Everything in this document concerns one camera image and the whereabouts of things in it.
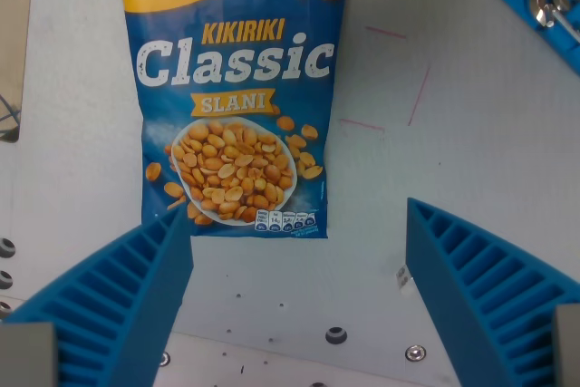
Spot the blue Hrusty peanut bag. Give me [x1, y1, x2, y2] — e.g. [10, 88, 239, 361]
[115, 0, 351, 240]

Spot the blue cable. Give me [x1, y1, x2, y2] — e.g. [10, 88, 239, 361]
[0, 94, 22, 141]

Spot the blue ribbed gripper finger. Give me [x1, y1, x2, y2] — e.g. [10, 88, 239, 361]
[3, 202, 195, 387]
[405, 197, 580, 387]

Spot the dark hex key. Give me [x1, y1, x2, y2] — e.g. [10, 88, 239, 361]
[549, 5, 580, 43]

